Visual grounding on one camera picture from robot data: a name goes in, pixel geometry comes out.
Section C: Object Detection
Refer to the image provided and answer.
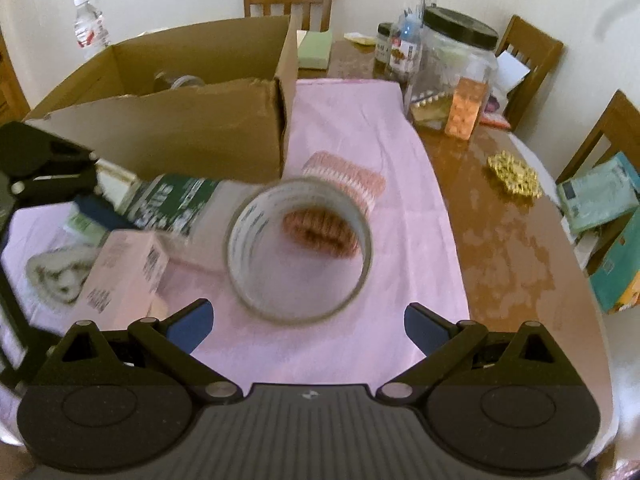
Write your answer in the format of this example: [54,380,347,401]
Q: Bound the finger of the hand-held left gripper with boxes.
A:
[0,255,58,391]
[0,121,127,233]

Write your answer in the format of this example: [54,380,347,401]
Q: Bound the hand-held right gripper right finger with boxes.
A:
[375,302,576,403]

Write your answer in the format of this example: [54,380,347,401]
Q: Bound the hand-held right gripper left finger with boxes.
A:
[47,297,243,403]

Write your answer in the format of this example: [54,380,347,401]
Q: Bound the large green white box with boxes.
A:
[62,159,143,247]

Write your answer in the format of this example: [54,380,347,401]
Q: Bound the white sock blue trim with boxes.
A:
[22,247,98,311]

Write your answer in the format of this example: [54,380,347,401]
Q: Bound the pink box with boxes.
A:
[80,229,170,331]

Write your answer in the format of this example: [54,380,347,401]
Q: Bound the dark green pack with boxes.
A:
[117,174,226,241]

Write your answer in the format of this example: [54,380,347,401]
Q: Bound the clear tape roll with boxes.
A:
[226,177,375,323]

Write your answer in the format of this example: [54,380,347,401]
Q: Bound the brown cardboard box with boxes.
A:
[22,14,301,183]

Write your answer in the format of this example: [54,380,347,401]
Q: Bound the pink knit sock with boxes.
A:
[282,151,387,258]

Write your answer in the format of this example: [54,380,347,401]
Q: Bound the brown wooden desktop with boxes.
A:
[20,35,618,461]

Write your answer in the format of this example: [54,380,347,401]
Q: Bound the brown wooden furniture piece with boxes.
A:
[0,35,31,126]

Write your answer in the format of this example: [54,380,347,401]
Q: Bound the gold coaster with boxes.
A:
[487,151,543,200]

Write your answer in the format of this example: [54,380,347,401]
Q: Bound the clear plastic water bottle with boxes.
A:
[74,0,112,51]

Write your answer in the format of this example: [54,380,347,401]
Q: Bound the teal yellow carton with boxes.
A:
[590,210,640,315]

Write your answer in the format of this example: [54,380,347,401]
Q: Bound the teal packets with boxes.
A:
[556,152,640,235]

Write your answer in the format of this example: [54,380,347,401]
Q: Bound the pink cloth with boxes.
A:
[0,77,471,401]

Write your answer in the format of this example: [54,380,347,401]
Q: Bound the orange blister pack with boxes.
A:
[444,77,490,140]

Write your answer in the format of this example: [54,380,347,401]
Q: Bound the silver blister pack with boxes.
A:
[410,91,447,111]

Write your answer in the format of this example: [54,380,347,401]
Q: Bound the large glass jar black lid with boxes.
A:
[407,6,500,138]

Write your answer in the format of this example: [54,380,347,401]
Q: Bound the green sponge pad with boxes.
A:
[296,29,334,71]

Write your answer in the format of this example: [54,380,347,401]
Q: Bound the white paper sheet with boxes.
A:
[495,49,531,95]

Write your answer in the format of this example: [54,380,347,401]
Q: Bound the small bottle blue cap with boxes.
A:
[389,12,423,83]

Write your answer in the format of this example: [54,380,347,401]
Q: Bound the small jar dark lid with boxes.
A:
[374,22,396,78]

